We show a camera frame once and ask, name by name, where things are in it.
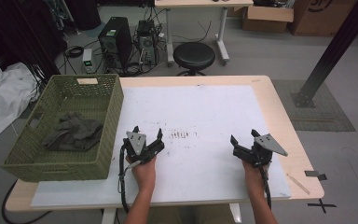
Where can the small cardboard box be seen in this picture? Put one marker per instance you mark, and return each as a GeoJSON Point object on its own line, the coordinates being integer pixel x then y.
{"type": "Point", "coordinates": [264, 21]}

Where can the black round stool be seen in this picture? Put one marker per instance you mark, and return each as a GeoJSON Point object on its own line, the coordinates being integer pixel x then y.
{"type": "Point", "coordinates": [194, 56]}

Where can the white cloth sheet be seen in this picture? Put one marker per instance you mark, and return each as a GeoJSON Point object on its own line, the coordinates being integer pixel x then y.
{"type": "Point", "coordinates": [3, 93]}

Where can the black computer tower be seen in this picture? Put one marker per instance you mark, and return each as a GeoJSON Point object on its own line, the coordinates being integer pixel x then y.
{"type": "Point", "coordinates": [118, 37]}

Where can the person's right hand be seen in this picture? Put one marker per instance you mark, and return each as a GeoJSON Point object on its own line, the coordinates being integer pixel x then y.
{"type": "Point", "coordinates": [254, 179]}

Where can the black metal beam stand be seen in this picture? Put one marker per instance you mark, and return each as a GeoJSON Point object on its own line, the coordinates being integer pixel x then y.
{"type": "Point", "coordinates": [332, 53]}

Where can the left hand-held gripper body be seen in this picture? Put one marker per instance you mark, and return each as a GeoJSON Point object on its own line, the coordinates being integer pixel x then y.
{"type": "Point", "coordinates": [136, 143]}

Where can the grey floor mat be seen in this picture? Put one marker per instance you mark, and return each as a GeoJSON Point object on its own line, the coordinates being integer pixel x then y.
{"type": "Point", "coordinates": [323, 118]}

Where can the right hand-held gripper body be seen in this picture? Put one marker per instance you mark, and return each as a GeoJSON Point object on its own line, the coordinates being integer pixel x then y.
{"type": "Point", "coordinates": [261, 149]}

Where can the large cardboard box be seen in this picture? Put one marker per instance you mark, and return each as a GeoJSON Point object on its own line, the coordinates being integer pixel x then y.
{"type": "Point", "coordinates": [317, 21]}

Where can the grey-green printed t-shirt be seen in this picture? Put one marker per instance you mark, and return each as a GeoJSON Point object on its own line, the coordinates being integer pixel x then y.
{"type": "Point", "coordinates": [74, 133]}

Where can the dark curtain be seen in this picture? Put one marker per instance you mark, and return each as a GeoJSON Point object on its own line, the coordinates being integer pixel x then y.
{"type": "Point", "coordinates": [28, 31]}

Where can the person's left hand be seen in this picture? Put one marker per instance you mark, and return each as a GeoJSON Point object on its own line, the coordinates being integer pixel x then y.
{"type": "Point", "coordinates": [144, 175]}

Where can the black tape piece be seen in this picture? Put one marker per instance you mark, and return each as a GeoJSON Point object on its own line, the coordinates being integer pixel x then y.
{"type": "Point", "coordinates": [312, 173]}

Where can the green woven basket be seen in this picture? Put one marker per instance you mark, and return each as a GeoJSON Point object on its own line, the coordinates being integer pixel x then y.
{"type": "Point", "coordinates": [105, 102]}

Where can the open computer case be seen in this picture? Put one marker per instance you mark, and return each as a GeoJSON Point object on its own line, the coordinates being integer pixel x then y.
{"type": "Point", "coordinates": [146, 40]}

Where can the person's khaki pants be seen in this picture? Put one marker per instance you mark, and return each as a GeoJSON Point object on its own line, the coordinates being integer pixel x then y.
{"type": "Point", "coordinates": [183, 216]}

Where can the white-legged desk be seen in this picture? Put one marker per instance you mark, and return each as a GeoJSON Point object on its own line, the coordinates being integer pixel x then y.
{"type": "Point", "coordinates": [199, 3]}

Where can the thin wooden strip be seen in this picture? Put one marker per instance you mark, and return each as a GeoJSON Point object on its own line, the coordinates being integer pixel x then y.
{"type": "Point", "coordinates": [297, 183]}

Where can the white power unit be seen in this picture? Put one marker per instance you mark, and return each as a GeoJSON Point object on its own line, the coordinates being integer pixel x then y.
{"type": "Point", "coordinates": [87, 56]}

